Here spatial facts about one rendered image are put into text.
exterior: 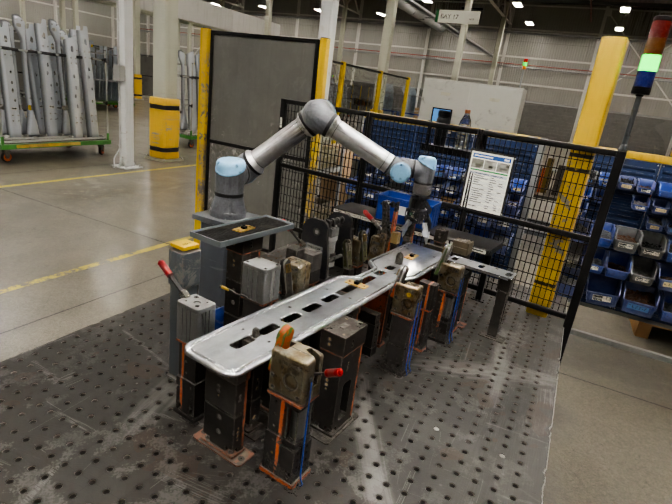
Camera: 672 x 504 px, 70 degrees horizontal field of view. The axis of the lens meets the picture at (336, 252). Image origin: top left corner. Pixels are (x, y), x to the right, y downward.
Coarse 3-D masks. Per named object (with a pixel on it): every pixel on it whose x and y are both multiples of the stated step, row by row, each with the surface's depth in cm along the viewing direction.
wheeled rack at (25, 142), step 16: (0, 48) 695; (16, 48) 714; (0, 112) 686; (0, 128) 691; (0, 144) 699; (16, 144) 715; (32, 144) 735; (48, 144) 758; (64, 144) 783; (80, 144) 809; (96, 144) 837
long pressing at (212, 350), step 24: (384, 264) 197; (408, 264) 200; (432, 264) 204; (312, 288) 163; (336, 288) 167; (360, 288) 170; (384, 288) 173; (264, 312) 143; (288, 312) 145; (312, 312) 147; (336, 312) 149; (216, 336) 127; (240, 336) 128; (264, 336) 130; (216, 360) 116; (240, 360) 117; (264, 360) 120
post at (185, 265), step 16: (176, 256) 142; (192, 256) 144; (176, 272) 144; (192, 272) 145; (176, 288) 146; (192, 288) 148; (176, 304) 148; (176, 320) 150; (176, 336) 151; (176, 352) 153; (176, 368) 155
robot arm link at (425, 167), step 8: (416, 160) 195; (424, 160) 192; (432, 160) 192; (416, 168) 193; (424, 168) 193; (432, 168) 193; (416, 176) 195; (424, 176) 193; (432, 176) 194; (424, 184) 194; (432, 184) 197
